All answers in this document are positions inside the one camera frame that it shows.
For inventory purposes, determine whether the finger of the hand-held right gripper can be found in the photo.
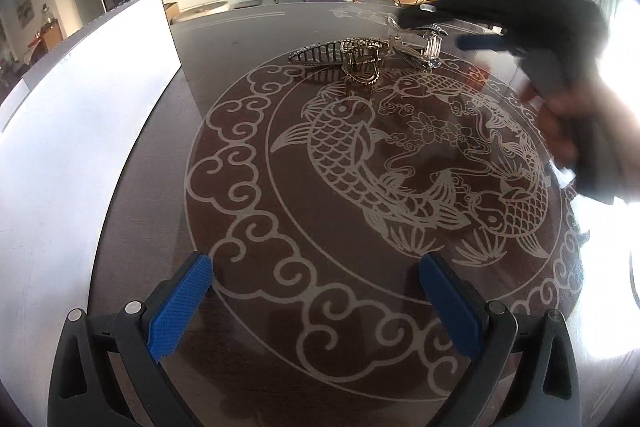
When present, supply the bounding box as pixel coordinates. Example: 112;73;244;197
457;34;525;56
398;3;501;32

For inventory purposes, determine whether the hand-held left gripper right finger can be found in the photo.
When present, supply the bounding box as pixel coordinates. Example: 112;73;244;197
419;253;584;427

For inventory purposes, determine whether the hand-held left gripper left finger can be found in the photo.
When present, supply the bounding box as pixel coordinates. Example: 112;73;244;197
47;252;214;427

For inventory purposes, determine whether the clear hair claw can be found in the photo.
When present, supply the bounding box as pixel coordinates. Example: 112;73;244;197
384;18;447;71

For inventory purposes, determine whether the dark fish-patterned desktop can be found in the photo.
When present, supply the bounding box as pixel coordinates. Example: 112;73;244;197
86;0;640;427

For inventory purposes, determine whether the person's right hand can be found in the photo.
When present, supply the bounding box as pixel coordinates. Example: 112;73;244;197
519;77;640;174

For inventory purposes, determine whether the black silver-studded hair clip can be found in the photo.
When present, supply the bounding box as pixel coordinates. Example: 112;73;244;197
400;22;452;36

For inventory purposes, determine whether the gold hair claw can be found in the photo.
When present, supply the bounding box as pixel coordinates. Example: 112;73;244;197
339;37;397;86

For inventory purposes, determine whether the black leaf-shaped hair clip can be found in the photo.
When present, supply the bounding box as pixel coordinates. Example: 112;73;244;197
287;41;352;68

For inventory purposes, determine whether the framed wall painting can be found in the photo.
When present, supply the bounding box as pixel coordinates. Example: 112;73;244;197
14;0;35;28

